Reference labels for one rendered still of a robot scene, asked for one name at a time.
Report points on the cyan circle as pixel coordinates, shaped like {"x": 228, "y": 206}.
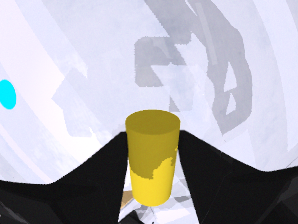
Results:
{"x": 7, "y": 94}

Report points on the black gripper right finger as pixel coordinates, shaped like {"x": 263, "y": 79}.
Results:
{"x": 226, "y": 191}

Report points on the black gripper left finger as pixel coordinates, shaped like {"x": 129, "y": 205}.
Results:
{"x": 90, "y": 194}

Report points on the yellow cylinder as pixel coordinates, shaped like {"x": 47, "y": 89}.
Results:
{"x": 153, "y": 137}

